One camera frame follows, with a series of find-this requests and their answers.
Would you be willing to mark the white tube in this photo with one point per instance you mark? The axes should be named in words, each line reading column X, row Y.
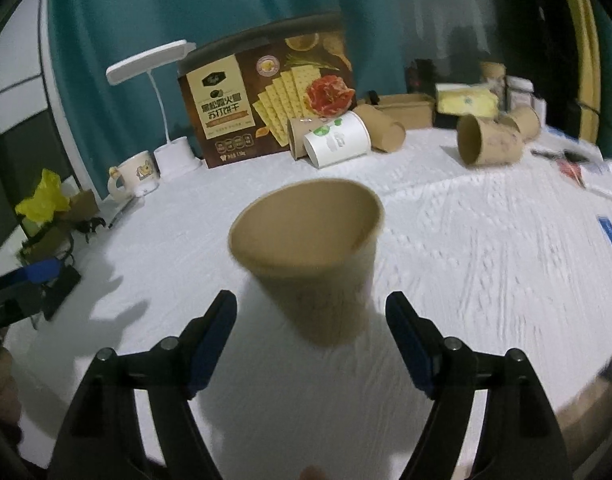
column 601, row 169

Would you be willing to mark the brown paper cup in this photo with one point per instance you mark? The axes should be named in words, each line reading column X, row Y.
column 297, row 130
column 493, row 74
column 525, row 121
column 483, row 142
column 311, row 246
column 386, row 134

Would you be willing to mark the brown paper cup behind white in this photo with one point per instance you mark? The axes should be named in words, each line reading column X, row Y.
column 386, row 134

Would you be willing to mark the brown paper cup front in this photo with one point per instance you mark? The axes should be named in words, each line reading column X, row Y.
column 311, row 246

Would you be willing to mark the white paper cup green print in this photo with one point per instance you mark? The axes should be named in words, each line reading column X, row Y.
column 340, row 139

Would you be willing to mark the cream cartoon mug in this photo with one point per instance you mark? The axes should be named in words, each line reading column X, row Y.
column 135, row 177

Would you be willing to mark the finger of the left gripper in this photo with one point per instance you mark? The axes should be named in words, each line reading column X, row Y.
column 36, row 273

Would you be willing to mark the brown paper cup middle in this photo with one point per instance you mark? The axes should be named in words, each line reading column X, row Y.
column 483, row 142

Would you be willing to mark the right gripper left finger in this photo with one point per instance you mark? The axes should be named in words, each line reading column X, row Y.
column 100, row 437

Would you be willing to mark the yellow curtain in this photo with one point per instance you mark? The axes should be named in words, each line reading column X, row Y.
column 589, row 68

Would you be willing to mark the yellow tissue box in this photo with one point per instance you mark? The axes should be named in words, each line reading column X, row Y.
column 466, row 99

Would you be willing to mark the brown cracker box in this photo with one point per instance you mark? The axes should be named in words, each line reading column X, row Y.
column 242, row 91

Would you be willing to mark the white lidded jar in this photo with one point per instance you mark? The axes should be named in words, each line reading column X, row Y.
column 519, row 92

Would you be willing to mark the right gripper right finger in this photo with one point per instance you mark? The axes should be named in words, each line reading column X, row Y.
column 520, row 437

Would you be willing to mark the upright brown paper cup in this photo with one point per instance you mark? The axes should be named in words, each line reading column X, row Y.
column 493, row 74

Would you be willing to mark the person's left hand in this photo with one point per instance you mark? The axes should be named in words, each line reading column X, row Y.
column 10, row 405

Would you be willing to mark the brown paper cup beside box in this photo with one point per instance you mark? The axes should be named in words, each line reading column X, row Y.
column 297, row 130

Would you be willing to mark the brown paper cup rear lying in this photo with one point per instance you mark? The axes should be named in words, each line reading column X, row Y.
column 525, row 121

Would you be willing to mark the black car key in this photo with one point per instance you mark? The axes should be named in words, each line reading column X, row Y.
column 568, row 156

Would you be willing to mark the teal curtain left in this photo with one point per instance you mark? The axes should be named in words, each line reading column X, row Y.
column 109, row 123

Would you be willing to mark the yellow plastic bag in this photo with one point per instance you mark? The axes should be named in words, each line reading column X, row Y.
column 47, row 200

